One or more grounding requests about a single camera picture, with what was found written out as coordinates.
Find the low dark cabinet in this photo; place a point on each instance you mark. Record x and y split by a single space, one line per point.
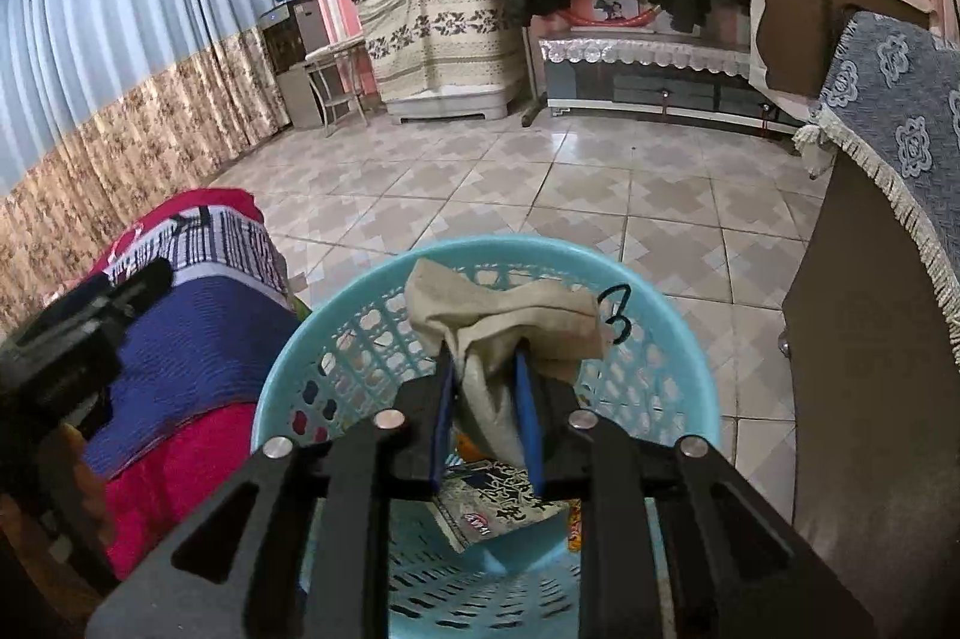
645 91

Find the light blue plastic basket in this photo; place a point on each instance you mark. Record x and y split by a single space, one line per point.
652 324

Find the white lace cloth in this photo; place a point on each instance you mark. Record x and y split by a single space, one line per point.
637 52

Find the patterned cloth covered appliance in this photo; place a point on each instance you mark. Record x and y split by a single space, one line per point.
442 46

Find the brown board with beige cloth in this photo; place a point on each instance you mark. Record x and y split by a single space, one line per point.
795 9

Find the person's left hand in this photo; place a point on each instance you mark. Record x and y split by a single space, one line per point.
94 481

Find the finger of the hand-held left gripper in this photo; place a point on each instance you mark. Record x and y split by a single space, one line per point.
67 309
142 286

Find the blue fringed patterned cloth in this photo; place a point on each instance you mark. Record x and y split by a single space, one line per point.
900 136

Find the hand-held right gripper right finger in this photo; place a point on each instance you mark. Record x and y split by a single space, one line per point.
529 433

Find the beige cloth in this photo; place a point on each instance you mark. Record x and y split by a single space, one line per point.
487 324

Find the small metal table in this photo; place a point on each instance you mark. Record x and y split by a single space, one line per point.
334 61

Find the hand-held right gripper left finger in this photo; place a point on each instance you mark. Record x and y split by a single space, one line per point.
444 418

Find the striped red blue blanket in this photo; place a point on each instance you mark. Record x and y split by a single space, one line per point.
187 369

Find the blue floral curtain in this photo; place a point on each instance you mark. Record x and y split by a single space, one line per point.
112 46

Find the brown wooden cabinet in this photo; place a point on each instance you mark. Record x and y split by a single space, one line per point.
877 421

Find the grey water dispenser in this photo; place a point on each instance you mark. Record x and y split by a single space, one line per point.
292 54

